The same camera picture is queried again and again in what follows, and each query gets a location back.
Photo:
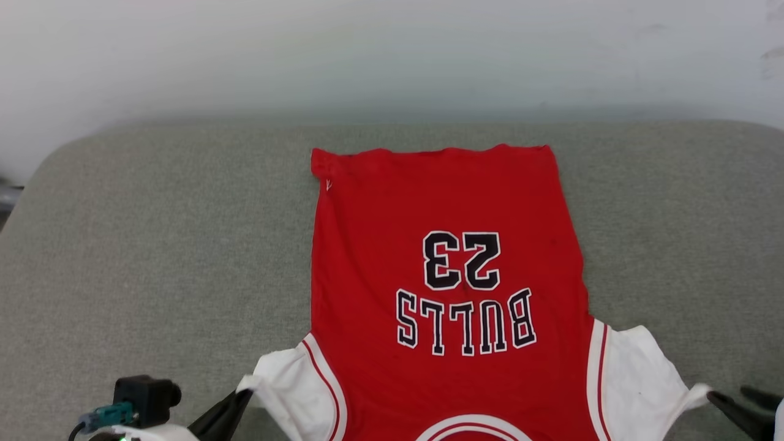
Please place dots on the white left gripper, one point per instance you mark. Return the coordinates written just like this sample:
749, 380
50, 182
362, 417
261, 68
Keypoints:
153, 433

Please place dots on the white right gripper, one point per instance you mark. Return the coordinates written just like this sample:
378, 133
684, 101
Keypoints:
780, 422

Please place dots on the red Bulls basketball jersey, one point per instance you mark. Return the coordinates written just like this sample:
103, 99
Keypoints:
453, 380

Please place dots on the grey fabric sofa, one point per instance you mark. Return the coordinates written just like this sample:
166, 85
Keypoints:
153, 257

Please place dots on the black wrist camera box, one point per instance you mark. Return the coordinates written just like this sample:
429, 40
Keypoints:
144, 398

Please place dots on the grey metal frame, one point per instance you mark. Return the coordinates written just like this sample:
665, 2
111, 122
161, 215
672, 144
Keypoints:
7, 197

